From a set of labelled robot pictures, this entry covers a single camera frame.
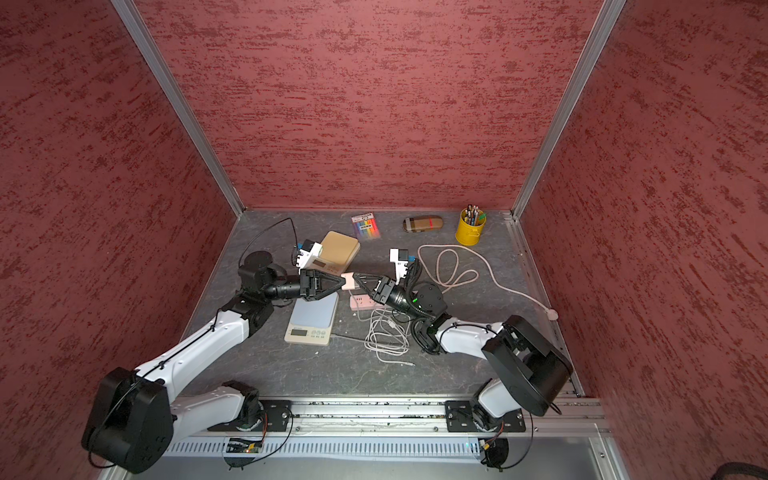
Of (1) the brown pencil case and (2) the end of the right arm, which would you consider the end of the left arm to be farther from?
(1) the brown pencil case

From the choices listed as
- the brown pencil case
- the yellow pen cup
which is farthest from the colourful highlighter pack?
the yellow pen cup

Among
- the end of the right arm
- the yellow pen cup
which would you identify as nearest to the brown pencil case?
the yellow pen cup

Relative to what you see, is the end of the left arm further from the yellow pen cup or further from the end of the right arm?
the yellow pen cup

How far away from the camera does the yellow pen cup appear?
3.26 ft

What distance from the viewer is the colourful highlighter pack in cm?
→ 116

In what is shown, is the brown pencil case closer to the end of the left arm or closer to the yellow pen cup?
the yellow pen cup

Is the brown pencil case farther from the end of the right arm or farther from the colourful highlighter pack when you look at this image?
the end of the right arm

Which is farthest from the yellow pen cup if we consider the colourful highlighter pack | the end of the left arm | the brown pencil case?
the end of the left arm

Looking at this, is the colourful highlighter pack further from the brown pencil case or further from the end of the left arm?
the end of the left arm

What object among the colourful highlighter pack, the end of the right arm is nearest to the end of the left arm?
the end of the right arm

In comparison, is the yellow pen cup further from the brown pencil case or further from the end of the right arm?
the end of the right arm

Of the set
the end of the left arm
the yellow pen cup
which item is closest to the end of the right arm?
the end of the left arm

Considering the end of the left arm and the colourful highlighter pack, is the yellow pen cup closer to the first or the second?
the colourful highlighter pack

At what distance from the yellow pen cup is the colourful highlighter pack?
1.05 feet
